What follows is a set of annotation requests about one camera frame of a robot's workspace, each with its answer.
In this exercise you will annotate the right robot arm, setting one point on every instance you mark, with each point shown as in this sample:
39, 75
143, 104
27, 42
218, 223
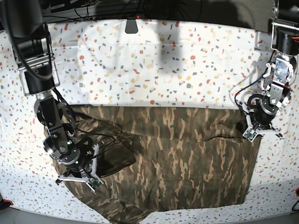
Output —
32, 51

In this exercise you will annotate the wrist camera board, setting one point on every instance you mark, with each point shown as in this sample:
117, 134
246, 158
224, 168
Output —
250, 134
94, 183

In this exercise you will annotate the orange clamp left corner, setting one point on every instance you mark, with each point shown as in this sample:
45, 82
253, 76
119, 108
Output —
7, 202

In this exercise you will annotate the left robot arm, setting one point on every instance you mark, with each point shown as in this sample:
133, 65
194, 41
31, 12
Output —
285, 43

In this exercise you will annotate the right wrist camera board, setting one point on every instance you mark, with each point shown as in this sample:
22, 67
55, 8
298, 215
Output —
94, 183

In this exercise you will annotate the camouflage T-shirt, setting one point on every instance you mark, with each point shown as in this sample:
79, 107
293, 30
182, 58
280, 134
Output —
165, 158

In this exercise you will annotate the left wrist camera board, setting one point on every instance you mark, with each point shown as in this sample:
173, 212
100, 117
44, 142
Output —
250, 134

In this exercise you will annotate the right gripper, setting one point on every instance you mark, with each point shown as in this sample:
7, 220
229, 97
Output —
80, 159

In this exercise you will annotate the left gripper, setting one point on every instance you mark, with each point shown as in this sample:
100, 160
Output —
260, 115

